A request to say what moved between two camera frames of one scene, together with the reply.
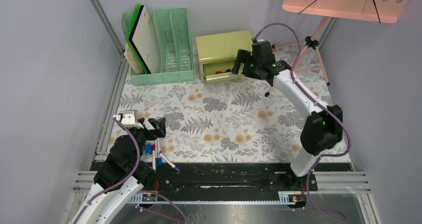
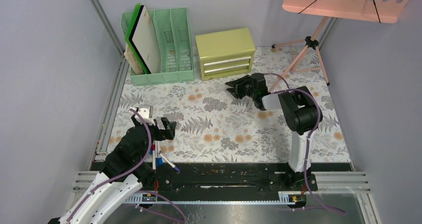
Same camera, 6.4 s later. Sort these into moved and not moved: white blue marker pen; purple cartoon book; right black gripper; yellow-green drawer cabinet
Moved: right black gripper
Not moved: yellow-green drawer cabinet; white blue marker pen; purple cartoon book
